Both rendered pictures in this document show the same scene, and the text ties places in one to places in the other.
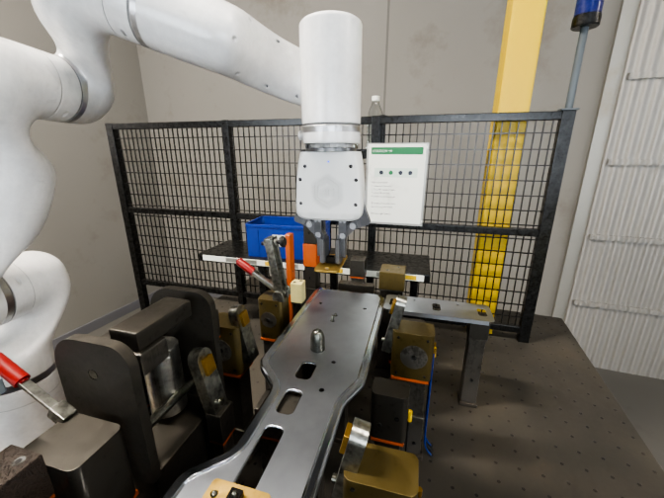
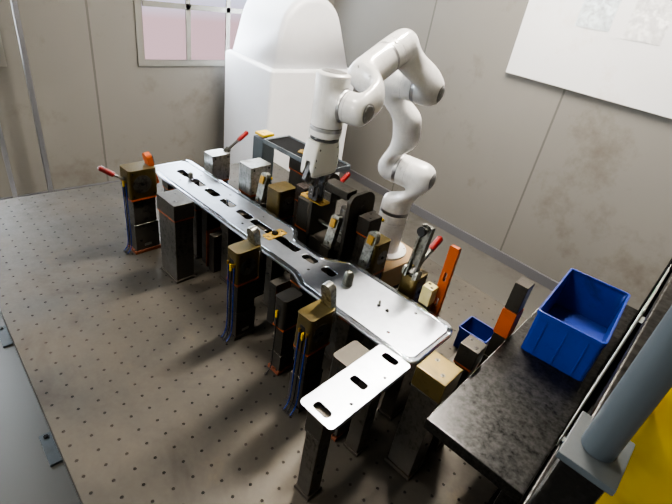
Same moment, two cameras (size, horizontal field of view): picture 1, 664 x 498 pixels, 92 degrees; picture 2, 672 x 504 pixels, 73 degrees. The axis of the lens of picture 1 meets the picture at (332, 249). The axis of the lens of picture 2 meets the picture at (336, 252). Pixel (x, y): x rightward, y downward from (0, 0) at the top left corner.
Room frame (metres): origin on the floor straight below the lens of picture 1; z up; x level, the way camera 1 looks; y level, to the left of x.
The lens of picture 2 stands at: (1.02, -1.02, 1.79)
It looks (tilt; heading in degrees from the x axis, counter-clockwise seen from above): 31 degrees down; 113
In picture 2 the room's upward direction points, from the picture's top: 10 degrees clockwise
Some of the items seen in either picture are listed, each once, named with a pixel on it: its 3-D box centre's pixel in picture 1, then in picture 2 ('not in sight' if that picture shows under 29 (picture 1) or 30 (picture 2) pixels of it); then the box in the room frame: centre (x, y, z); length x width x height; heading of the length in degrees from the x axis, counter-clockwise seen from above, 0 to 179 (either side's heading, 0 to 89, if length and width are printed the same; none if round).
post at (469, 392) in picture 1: (472, 360); (315, 452); (0.79, -0.41, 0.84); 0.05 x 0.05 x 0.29; 75
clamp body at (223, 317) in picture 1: (229, 389); (370, 283); (0.63, 0.24, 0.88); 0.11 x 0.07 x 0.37; 75
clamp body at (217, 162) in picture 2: not in sight; (219, 190); (-0.23, 0.45, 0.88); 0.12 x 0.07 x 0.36; 75
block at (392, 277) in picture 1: (389, 317); (420, 418); (0.97, -0.20, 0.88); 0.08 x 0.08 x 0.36; 75
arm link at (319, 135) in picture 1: (329, 137); (326, 130); (0.49, 0.00, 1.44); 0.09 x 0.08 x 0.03; 77
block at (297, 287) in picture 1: (299, 336); (415, 332); (0.85, 0.10, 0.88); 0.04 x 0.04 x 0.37; 75
